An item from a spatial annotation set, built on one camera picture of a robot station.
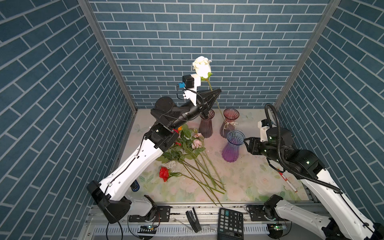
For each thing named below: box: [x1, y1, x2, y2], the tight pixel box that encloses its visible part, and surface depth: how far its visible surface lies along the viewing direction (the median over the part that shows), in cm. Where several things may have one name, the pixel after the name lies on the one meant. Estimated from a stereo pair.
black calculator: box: [217, 207, 244, 240], surface depth 71 cm
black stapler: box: [185, 207, 202, 233], surface depth 72 cm
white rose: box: [192, 56, 226, 121], surface depth 41 cm
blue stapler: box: [130, 179, 140, 192], surface depth 83 cm
